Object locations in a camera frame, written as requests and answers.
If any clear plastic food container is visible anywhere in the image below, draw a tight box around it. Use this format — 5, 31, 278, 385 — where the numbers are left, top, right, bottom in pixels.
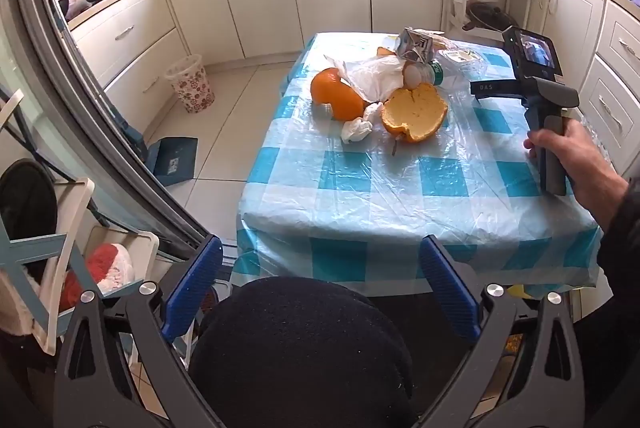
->
435, 48, 487, 76

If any orange peel half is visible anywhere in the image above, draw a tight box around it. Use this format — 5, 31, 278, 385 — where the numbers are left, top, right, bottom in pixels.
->
381, 83, 448, 143

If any white plastic bottle green label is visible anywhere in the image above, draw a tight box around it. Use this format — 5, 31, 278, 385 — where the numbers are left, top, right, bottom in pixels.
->
402, 60, 445, 89

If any crushed grey milk carton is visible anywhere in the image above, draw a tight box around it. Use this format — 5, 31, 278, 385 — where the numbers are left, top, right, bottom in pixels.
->
395, 26, 444, 63

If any white plastic bag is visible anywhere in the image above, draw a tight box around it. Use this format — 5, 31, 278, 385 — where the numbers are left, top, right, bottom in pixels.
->
324, 55, 405, 103

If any white tissue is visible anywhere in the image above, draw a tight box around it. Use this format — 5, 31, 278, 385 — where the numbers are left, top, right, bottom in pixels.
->
341, 102, 382, 143

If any orange peel half dome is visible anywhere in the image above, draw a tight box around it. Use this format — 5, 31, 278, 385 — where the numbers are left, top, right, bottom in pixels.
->
310, 68, 366, 122

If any person's right forearm dark sleeve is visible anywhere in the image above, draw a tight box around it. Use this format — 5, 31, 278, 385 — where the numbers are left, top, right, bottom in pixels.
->
574, 180, 640, 427

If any person's right hand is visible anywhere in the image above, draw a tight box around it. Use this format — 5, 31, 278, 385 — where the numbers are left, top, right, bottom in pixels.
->
524, 118, 629, 232

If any black frying pan on rack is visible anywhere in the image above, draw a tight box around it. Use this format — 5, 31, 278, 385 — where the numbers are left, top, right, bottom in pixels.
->
462, 0, 518, 33

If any blue dustpan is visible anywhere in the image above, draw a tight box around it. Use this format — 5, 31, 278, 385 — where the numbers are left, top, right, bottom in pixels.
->
144, 137, 198, 187

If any blue checkered plastic tablecloth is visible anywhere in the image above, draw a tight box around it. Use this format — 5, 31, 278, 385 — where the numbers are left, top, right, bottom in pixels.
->
231, 33, 601, 296

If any floral patterned waste basket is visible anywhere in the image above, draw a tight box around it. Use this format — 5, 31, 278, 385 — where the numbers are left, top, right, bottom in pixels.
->
165, 55, 215, 113

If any camera with screen on gripper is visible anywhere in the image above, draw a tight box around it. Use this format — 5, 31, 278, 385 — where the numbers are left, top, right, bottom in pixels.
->
502, 26, 563, 82

